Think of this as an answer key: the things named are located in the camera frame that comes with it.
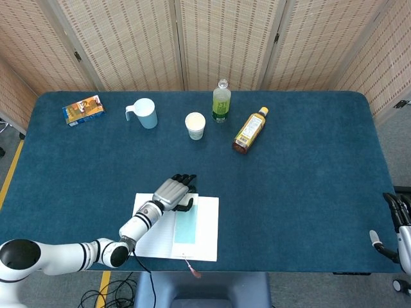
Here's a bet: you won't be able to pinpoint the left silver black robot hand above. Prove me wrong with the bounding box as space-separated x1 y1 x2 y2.
152 173 197 214

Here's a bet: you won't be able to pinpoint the orange and blue snack box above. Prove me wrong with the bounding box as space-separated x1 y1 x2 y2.
62 94 107 128

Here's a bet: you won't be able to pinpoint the white notebook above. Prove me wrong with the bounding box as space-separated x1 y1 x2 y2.
131 192 220 262

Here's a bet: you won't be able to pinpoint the grey caster wheel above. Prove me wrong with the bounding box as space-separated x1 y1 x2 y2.
392 278 411 296

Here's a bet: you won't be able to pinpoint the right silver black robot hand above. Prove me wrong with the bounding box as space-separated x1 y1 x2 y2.
369 192 411 273

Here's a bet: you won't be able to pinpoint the white paper cup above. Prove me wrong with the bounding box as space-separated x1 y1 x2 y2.
184 112 206 141

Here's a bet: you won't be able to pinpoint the green tea plastic bottle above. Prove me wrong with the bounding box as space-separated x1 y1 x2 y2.
211 79 232 124

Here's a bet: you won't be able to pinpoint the black floor cables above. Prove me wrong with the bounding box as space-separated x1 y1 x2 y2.
78 272 139 308

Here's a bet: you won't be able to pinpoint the short woven screen panel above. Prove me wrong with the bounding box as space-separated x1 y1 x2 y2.
0 57 39 131

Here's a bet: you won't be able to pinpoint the light blue plastic mug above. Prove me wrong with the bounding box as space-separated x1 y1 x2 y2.
125 98 159 130

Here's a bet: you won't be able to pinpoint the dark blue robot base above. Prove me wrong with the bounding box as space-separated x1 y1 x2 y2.
134 271 272 308

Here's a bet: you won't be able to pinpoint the yellow floor tape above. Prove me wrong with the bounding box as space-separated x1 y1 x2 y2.
0 139 112 308

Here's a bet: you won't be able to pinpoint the woven folding screen panel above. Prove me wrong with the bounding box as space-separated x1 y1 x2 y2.
41 0 186 92
261 0 398 92
0 0 97 96
333 0 411 126
175 0 286 92

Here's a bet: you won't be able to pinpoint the amber bottle with yellow cap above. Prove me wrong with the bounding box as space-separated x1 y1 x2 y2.
231 107 270 155

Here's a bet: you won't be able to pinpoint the light blue bookmark with tassel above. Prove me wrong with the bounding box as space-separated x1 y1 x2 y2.
172 193 202 279

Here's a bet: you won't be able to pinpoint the dark blue table cloth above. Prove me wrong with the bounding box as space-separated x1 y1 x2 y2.
0 90 401 273

